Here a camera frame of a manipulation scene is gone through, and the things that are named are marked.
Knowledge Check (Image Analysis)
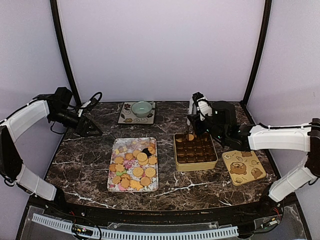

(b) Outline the round patterned biscuit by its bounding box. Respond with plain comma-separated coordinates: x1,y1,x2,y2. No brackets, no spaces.
186,133,195,141

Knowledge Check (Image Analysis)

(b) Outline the right black frame post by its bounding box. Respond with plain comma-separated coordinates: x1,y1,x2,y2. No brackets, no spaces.
241,0,273,107

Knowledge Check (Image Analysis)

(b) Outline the green ceramic bowl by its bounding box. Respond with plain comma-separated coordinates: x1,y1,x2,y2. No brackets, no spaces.
131,101,153,118

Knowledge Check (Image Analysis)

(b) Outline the black frame post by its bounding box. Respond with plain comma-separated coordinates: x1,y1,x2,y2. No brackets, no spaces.
49,0,82,106
241,0,273,107

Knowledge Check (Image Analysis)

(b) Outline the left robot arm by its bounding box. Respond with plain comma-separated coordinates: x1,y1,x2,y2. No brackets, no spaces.
0,87,103,218

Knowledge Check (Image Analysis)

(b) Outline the floral cookie tray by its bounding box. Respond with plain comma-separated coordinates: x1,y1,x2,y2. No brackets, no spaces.
107,137,159,193

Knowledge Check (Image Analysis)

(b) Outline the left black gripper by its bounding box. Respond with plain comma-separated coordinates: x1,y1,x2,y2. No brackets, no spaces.
49,107,103,138

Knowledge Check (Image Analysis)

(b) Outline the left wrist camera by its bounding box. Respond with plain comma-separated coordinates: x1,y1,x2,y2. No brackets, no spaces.
77,100,95,117

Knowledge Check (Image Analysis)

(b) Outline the bear printed tin lid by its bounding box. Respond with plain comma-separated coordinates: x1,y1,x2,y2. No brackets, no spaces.
222,150,267,186

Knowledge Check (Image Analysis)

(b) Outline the square floral plate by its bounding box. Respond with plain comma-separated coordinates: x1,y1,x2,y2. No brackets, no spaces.
117,101,156,125

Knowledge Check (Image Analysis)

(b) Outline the left black frame post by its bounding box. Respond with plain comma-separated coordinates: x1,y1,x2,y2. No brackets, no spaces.
49,0,82,106

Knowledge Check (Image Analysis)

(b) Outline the pink flower cookie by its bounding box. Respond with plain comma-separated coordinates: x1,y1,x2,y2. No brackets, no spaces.
118,183,126,191

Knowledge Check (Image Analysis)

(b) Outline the white slotted cable duct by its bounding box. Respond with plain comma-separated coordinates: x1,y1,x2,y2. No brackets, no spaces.
31,213,239,240

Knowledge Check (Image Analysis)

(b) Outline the black sandwich cookie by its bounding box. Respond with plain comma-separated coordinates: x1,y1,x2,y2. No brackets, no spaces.
142,148,153,158

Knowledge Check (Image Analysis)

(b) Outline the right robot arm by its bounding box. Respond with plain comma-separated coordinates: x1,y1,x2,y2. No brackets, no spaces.
187,96,320,217

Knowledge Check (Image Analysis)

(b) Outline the gold cookie tin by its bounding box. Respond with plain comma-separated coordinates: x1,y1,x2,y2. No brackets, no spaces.
173,133,218,172

